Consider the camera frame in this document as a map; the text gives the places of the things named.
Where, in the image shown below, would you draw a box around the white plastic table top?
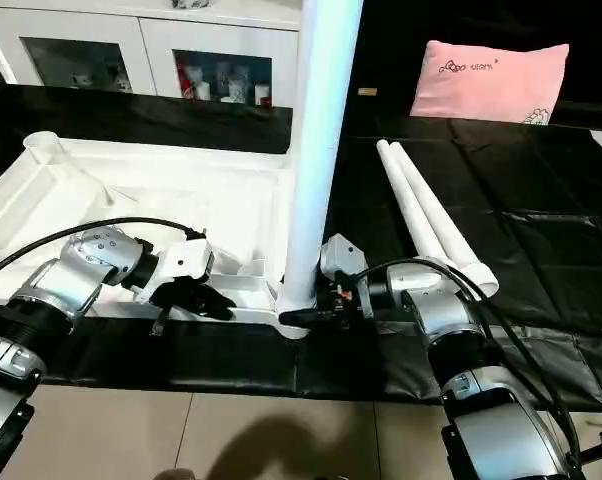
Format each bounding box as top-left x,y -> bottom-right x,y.
0,131 -> 308,341

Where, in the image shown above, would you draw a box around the white plastic table leg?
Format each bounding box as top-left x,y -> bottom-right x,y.
389,143 -> 501,299
276,0 -> 366,313
375,139 -> 454,267

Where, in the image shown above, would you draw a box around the black work mat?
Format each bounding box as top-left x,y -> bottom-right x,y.
0,82 -> 602,411

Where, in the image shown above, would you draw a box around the pink pillow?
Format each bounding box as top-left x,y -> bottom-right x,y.
410,40 -> 571,127

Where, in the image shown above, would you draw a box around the white glass-door cabinet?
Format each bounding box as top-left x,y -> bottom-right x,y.
0,0 -> 304,109

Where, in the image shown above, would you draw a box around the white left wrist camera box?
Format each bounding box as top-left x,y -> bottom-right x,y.
131,238 -> 215,307

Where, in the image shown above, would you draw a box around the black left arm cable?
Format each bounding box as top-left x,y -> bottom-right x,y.
0,217 -> 207,288

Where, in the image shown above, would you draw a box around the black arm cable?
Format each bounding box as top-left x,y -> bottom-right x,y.
0,217 -> 207,288
336,257 -> 582,471

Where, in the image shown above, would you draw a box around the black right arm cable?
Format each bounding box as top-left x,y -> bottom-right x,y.
336,257 -> 582,471

